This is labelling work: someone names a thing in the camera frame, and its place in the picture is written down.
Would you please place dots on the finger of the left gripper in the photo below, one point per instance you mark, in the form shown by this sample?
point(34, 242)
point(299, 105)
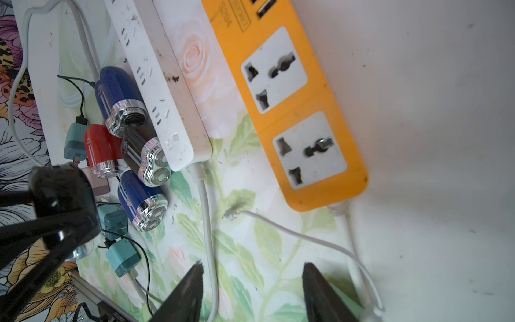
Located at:
point(44, 229)
point(38, 280)

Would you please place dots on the orange power strip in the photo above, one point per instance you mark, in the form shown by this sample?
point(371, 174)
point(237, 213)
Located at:
point(303, 131)

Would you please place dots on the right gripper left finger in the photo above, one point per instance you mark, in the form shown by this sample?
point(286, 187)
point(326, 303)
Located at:
point(184, 303)

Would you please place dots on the dark blue electric shaver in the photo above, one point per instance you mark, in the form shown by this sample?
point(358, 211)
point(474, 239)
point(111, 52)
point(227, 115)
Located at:
point(144, 206)

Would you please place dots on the white power strip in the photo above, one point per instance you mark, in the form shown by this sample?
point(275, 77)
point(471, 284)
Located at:
point(168, 100)

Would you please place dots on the teal usb charger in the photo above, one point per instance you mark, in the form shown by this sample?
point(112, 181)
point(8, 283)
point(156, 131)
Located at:
point(122, 257)
point(74, 148)
point(113, 219)

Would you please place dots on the red electric shaver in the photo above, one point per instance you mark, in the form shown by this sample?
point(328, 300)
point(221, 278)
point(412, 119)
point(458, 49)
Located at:
point(104, 152)

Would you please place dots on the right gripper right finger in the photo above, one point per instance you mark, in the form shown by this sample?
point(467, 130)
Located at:
point(322, 303)

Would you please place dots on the pink usb charger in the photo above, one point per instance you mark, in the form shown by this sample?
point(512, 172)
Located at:
point(100, 186)

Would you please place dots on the aluminium front rail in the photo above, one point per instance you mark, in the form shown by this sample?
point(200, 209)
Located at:
point(98, 303)

